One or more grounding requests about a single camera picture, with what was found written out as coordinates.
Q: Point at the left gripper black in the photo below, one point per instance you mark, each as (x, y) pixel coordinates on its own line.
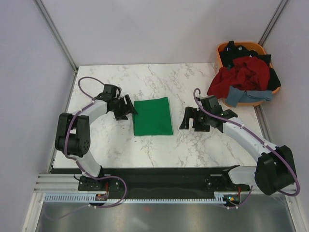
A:
(125, 111)

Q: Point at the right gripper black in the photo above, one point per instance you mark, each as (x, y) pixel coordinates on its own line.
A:
(189, 113)

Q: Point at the green t shirt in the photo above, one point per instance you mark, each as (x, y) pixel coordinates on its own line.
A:
(153, 118)

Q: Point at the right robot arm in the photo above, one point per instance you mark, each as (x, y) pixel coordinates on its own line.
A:
(275, 167)

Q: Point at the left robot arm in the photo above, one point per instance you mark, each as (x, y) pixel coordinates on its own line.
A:
(73, 129)

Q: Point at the blue grey t shirt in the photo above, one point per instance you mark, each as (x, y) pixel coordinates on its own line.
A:
(236, 96)

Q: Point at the red t shirt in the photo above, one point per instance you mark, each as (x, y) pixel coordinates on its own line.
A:
(248, 73)

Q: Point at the black t shirt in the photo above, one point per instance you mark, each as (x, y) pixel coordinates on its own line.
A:
(227, 52)

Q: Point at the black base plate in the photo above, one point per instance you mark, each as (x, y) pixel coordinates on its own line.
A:
(221, 170)

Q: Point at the white slotted cable duct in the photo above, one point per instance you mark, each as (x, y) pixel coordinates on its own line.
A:
(104, 198)

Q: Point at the right aluminium frame post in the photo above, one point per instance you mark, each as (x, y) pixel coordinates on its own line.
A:
(274, 19)

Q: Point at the aluminium frame post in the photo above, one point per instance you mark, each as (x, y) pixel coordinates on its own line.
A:
(274, 19)
(51, 25)

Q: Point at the left aluminium frame post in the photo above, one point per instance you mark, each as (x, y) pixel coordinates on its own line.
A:
(51, 25)

